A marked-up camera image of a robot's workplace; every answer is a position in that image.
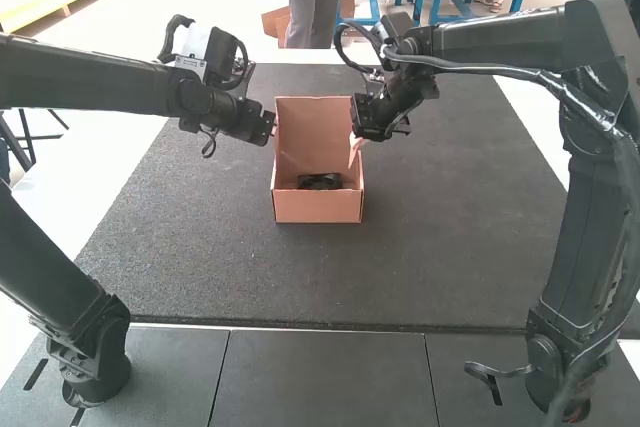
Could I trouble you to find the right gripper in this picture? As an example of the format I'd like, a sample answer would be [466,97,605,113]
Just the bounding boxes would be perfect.
[349,92,413,144]

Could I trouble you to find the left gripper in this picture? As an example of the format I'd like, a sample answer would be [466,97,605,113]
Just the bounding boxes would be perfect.
[234,96,278,148]

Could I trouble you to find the black square fan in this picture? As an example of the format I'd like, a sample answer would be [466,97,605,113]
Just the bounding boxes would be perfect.
[296,172,344,191]

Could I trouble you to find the cardboard box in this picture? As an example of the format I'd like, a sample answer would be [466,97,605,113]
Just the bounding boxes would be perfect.
[269,95,365,225]

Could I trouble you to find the black mat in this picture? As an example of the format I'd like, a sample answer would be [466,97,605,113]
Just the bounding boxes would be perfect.
[73,62,640,339]

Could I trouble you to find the black folding stand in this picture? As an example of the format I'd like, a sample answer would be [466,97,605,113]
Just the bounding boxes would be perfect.
[0,106,69,173]

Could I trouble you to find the black cable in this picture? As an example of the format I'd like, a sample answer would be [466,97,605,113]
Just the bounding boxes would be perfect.
[157,14,196,64]
[201,127,220,158]
[333,20,389,76]

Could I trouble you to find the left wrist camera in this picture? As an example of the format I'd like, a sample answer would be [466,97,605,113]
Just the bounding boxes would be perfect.
[174,21,240,86]

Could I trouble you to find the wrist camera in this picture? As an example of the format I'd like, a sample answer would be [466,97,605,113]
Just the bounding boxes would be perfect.
[174,21,240,86]
[380,10,419,46]

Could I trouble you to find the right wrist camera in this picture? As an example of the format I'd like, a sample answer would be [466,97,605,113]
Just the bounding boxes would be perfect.
[380,10,419,46]

